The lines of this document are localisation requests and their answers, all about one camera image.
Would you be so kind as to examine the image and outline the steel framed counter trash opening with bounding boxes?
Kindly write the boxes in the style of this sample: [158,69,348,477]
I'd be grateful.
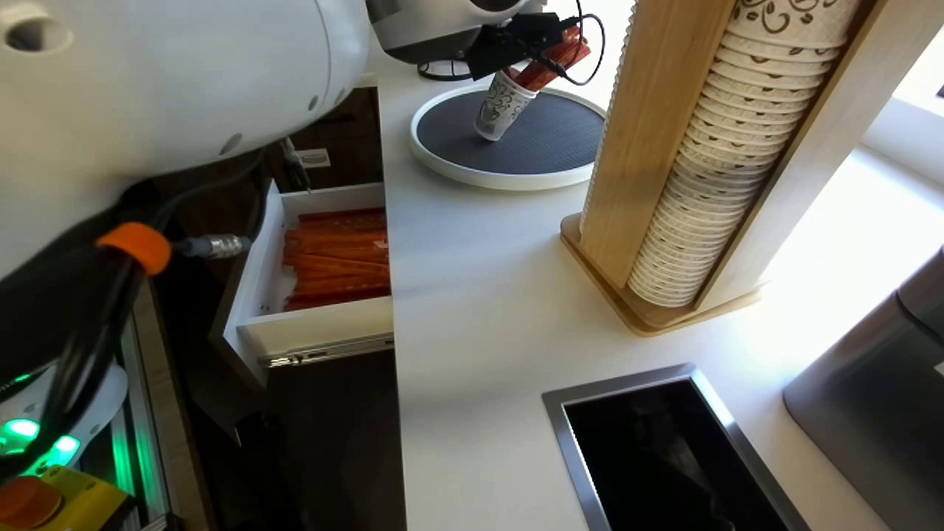
[539,362,812,531]

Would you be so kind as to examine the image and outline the white device with green light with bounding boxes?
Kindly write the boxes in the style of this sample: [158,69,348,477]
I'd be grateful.
[0,362,129,474]

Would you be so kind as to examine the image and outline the black wire mug tree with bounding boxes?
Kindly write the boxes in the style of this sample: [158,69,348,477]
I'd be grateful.
[416,57,472,83]

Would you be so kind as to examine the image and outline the metal frame rail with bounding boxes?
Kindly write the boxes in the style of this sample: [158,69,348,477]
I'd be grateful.
[107,284,173,527]

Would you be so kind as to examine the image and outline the printed white paper cup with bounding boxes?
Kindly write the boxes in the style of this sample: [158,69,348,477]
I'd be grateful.
[472,69,539,144]

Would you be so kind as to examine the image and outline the pile of brown stick packets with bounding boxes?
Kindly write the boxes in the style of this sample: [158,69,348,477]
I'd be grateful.
[279,206,391,312]

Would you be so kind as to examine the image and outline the black looped cable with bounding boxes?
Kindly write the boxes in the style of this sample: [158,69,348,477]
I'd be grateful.
[542,0,610,88]

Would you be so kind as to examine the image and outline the orange cable strap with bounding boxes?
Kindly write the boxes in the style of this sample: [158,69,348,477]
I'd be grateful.
[93,221,177,280]

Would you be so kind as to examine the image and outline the round white turntable grey mat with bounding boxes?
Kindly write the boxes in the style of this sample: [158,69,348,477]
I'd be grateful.
[407,83,610,194]

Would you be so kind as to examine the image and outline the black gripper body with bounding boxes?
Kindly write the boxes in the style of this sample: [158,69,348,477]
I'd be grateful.
[466,13,542,83]

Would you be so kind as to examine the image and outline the stack of printed paper cups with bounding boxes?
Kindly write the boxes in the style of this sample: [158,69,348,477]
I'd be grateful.
[624,0,868,312]

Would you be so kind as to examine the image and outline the wooden cup dispenser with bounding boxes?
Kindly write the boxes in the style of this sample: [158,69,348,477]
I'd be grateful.
[559,0,894,337]

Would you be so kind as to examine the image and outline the black cable bundle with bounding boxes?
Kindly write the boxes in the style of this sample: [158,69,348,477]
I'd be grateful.
[0,234,254,466]

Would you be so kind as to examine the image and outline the yellow box red button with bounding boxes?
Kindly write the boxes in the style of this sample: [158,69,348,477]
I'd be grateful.
[0,466,135,531]

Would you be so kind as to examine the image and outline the white open drawer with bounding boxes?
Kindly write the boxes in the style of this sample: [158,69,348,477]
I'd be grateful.
[217,178,399,376]

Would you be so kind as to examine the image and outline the white cabinet label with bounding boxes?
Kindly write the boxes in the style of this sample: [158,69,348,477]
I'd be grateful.
[291,144,332,171]

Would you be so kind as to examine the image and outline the dark brown cabinet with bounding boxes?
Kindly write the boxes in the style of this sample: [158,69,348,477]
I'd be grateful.
[145,85,407,531]

